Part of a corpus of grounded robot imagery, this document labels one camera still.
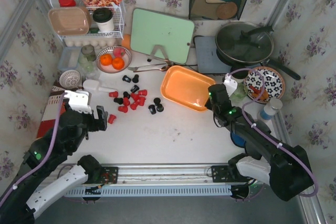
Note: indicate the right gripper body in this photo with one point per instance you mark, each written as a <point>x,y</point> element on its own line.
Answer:
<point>217,96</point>

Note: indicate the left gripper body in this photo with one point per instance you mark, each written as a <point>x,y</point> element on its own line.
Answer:
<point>97,120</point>

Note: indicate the red capsule cluster piece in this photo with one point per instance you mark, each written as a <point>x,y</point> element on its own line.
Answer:
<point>123,109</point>

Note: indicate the grey blue cloth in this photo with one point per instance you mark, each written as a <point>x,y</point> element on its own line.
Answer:
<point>237,140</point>

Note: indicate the red capsule number two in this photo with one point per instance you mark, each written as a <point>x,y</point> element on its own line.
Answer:
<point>142,100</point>

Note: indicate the red capsule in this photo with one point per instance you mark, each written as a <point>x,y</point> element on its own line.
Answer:
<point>111,119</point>
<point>114,94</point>
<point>142,92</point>

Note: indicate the orange storage basket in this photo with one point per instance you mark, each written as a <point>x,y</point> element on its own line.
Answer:
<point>186,87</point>

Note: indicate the black capsule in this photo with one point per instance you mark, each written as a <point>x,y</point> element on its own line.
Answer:
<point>157,101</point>
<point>118,100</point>
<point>135,89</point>
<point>126,95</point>
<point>135,79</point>
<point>159,108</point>

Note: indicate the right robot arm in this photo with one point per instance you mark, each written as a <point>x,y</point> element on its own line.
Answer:
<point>290,173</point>

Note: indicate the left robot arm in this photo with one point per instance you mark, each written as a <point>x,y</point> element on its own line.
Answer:
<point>43,157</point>

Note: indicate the striped orange cloth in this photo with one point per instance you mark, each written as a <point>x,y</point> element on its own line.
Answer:
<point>51,109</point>

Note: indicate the paper cup black lid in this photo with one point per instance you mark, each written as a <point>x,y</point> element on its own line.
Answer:
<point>240,75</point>

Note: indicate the white blue bottle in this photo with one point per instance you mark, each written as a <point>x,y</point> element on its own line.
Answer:
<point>270,109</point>

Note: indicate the black capsule number four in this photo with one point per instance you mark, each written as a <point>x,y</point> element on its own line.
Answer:
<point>126,79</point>

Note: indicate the white small strainer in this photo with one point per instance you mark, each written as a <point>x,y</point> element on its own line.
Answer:
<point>70,79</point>

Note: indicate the grey induction cooker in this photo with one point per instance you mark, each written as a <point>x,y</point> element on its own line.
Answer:
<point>206,54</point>

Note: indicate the silver fork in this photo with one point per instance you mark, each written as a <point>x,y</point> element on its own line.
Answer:
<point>144,66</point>

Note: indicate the fruit bowl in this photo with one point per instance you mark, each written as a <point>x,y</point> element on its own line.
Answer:
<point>113,59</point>

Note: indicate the floral patterned plate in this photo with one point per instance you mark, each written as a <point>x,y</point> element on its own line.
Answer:
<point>274,84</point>

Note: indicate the blue plastic container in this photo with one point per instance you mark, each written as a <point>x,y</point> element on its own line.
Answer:
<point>69,59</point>

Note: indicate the dark glass cup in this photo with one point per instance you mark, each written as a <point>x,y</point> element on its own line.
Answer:
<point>88,52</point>

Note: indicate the black pan with lid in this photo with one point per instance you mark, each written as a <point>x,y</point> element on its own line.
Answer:
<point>241,44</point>

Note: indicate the egg carton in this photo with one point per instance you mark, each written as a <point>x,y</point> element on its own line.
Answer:
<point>96,43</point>

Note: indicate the copper spoon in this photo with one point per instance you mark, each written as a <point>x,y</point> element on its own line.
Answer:
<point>162,69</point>

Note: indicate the white black lid cup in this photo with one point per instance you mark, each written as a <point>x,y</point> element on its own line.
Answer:
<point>104,19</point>

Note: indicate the green cutting board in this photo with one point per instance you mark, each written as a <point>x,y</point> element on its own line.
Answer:
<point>150,28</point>

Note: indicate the round cork coaster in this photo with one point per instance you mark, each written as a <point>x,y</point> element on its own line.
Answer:
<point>226,10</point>

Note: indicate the black mesh holder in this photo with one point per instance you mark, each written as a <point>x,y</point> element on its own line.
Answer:
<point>206,9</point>

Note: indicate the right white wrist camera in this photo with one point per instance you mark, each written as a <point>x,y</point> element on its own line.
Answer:
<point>230,84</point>

